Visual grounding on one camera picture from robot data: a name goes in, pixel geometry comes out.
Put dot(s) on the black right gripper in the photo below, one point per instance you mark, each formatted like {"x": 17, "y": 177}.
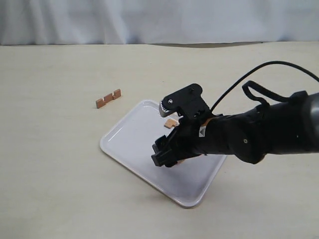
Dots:
{"x": 241, "y": 135}

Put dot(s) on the light brown wooden block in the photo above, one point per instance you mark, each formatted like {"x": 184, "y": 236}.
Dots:
{"x": 171, "y": 123}

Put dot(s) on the notched wooden block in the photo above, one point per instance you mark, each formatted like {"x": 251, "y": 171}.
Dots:
{"x": 179, "y": 162}
{"x": 108, "y": 98}

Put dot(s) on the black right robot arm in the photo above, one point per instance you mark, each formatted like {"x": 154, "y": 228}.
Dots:
{"x": 285, "y": 128}

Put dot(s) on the white plastic tray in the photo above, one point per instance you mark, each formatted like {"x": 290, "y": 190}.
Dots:
{"x": 130, "y": 141}

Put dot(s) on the white backdrop curtain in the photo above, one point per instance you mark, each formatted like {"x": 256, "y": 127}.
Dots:
{"x": 44, "y": 22}

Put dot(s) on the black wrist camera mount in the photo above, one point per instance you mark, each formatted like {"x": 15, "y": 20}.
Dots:
{"x": 187, "y": 103}

